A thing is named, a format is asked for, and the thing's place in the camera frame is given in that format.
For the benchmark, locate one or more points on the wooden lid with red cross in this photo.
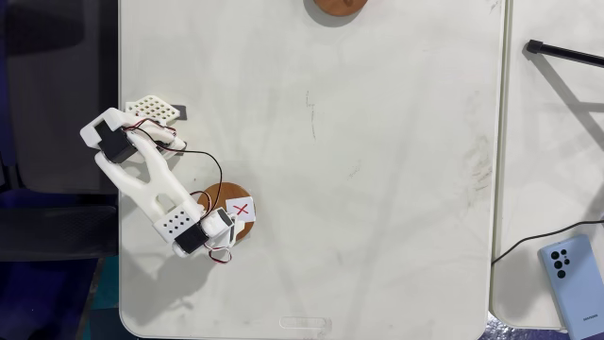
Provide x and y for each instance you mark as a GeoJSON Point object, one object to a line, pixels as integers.
{"type": "Point", "coordinates": [231, 191]}

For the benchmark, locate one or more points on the plain wooden lid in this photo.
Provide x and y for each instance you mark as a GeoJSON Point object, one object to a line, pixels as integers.
{"type": "Point", "coordinates": [340, 7]}

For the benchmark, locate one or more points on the grey cushioned office chair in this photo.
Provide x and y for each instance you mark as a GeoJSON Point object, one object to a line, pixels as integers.
{"type": "Point", "coordinates": [52, 233]}

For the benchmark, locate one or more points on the mesh back office chair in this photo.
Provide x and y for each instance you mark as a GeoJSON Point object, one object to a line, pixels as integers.
{"type": "Point", "coordinates": [52, 94]}

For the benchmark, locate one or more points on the light blue smartphone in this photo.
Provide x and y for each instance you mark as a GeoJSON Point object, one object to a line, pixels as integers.
{"type": "Point", "coordinates": [575, 288]}

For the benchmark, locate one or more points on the black tripod leg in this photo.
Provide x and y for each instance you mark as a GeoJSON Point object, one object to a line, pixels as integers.
{"type": "Point", "coordinates": [566, 53]}

